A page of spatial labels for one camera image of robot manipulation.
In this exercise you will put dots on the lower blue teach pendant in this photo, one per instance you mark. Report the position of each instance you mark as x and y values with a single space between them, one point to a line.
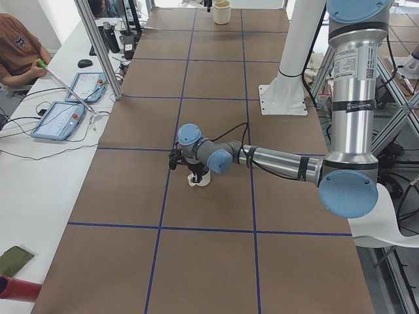
59 121

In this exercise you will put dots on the black water bottle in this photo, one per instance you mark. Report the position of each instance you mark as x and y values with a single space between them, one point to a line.
111 37

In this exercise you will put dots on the metal rod green handle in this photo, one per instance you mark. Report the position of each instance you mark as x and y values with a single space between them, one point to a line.
41 64

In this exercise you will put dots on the person in brown shirt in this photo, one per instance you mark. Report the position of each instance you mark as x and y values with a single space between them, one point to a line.
20 53

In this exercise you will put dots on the red cylinder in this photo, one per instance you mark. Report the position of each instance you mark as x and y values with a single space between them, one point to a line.
19 290

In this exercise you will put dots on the aluminium frame post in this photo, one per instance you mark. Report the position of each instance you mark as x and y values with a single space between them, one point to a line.
99 47

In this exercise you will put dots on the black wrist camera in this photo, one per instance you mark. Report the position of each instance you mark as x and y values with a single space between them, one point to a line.
176 158

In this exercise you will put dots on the blue teach pendant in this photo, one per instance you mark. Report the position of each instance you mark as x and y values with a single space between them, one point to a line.
89 86
59 121

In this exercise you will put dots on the black computer mouse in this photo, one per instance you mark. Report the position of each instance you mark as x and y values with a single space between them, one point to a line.
83 63

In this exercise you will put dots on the white camera stand column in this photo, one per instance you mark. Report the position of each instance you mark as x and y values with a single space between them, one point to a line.
285 94

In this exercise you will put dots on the white mug with handle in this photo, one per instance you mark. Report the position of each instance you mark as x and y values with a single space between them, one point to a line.
204 181

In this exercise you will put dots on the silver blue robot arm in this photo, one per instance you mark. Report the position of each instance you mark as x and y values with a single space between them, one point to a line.
347 176

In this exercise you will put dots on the green bean bag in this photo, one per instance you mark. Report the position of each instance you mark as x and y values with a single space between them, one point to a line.
13 260

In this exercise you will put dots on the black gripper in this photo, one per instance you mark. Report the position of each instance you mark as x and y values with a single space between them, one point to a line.
196 171

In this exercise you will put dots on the upper blue teach pendant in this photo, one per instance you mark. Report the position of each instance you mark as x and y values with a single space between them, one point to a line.
89 86

